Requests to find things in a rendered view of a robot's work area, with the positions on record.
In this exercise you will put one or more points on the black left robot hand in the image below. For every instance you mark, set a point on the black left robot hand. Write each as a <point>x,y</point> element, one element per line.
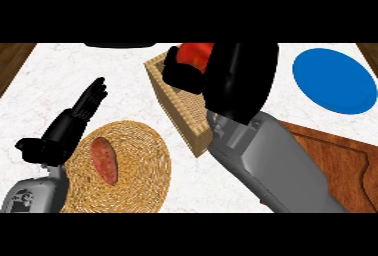
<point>60,130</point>

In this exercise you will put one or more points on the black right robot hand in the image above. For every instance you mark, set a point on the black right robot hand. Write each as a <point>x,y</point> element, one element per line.
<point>236,80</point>

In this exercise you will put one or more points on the red tomato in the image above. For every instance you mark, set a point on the red tomato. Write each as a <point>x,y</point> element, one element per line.
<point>195,55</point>

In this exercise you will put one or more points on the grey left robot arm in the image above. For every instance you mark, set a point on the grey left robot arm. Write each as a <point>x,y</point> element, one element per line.
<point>37,193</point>

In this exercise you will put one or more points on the rectangular wicker basket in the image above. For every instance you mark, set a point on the rectangular wicker basket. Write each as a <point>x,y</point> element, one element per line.
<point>184,106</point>

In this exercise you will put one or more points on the brown wooden cutting board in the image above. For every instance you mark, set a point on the brown wooden cutting board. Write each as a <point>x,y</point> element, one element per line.
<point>339,166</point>

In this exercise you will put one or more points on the reddish brown sweet potato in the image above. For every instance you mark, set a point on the reddish brown sweet potato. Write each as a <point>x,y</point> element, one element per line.
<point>103,160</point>

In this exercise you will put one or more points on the round woven straw placemat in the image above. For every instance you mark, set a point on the round woven straw placemat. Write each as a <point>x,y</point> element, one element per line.
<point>127,170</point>

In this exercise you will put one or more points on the blue round plate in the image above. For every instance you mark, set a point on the blue round plate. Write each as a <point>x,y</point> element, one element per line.
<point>334,81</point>

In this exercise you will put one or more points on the black round object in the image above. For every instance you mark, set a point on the black round object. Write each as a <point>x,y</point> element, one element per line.
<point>119,44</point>

